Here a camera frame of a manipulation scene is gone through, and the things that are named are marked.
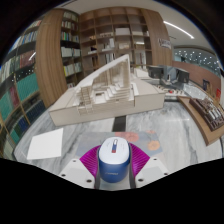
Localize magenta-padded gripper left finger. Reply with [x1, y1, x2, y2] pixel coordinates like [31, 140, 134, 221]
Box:
[59, 144, 101, 190]

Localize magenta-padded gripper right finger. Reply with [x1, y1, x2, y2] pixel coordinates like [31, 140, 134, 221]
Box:
[128, 143, 169, 188]

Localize white and blue computer mouse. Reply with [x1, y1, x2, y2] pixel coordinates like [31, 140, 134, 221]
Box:
[97, 137, 132, 184]

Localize grey mouse pad orange patches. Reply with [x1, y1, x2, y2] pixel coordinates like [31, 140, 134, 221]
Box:
[74, 130, 164, 161]

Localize white paper sheet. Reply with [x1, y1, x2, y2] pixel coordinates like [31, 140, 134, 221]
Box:
[26, 127, 64, 161]

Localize beige architectural building model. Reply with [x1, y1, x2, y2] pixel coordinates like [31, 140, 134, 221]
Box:
[48, 54, 167, 127]

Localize brown model on wooden board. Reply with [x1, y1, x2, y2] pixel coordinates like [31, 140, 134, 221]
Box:
[178, 94, 224, 147]

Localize grey architectural model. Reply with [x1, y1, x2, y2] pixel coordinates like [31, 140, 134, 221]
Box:
[146, 64, 191, 88]

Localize dark bookshelf with coloured books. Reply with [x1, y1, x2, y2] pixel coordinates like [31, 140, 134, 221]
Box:
[0, 19, 46, 158]

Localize group of small ceiling lights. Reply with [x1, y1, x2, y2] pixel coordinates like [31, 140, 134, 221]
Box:
[173, 49, 221, 73]

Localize wooden shelf unit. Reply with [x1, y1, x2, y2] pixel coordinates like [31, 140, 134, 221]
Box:
[34, 6, 173, 108]

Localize long ceiling light strip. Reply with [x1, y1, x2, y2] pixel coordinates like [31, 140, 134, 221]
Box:
[163, 20, 195, 40]

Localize framed wall sign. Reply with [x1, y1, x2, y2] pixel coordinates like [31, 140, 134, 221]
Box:
[158, 37, 173, 50]

